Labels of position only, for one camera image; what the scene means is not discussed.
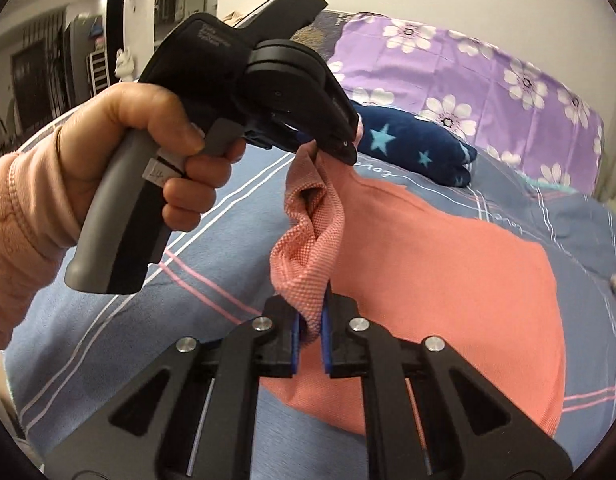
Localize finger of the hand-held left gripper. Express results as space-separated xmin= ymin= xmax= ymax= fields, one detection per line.
xmin=245 ymin=122 xmax=339 ymax=158
xmin=308 ymin=77 xmax=363 ymax=167

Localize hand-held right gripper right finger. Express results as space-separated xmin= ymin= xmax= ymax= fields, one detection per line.
xmin=320 ymin=294 xmax=573 ymax=480

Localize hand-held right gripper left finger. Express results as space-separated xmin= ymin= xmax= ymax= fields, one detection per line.
xmin=43 ymin=295 xmax=303 ymax=480

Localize coral pink long-sleeve shirt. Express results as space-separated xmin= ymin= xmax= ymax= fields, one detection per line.
xmin=260 ymin=142 xmax=566 ymax=438

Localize person's left forearm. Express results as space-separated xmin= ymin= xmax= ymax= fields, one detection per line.
xmin=0 ymin=125 xmax=84 ymax=366

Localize person's left hand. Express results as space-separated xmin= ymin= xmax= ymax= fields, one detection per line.
xmin=53 ymin=81 xmax=249 ymax=233

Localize navy star print blanket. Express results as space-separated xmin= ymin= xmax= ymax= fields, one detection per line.
xmin=350 ymin=100 xmax=478 ymax=188

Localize white cat figurine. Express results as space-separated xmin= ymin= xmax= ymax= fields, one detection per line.
xmin=115 ymin=47 xmax=137 ymax=82

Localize dark tree print cushion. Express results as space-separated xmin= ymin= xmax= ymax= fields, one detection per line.
xmin=288 ymin=7 xmax=349 ymax=66

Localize white ladder rack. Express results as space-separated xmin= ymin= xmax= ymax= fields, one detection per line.
xmin=89 ymin=51 xmax=110 ymax=97

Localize blue-grey plaid bedsheet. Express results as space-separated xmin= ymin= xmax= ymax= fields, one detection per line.
xmin=3 ymin=105 xmax=616 ymax=480

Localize dark grey cabinet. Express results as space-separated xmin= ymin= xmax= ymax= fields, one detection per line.
xmin=63 ymin=15 xmax=106 ymax=106

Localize purple flowered pillow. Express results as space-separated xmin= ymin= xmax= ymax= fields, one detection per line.
xmin=328 ymin=10 xmax=604 ymax=196

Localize dark window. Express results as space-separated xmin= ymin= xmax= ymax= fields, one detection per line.
xmin=8 ymin=40 xmax=56 ymax=133

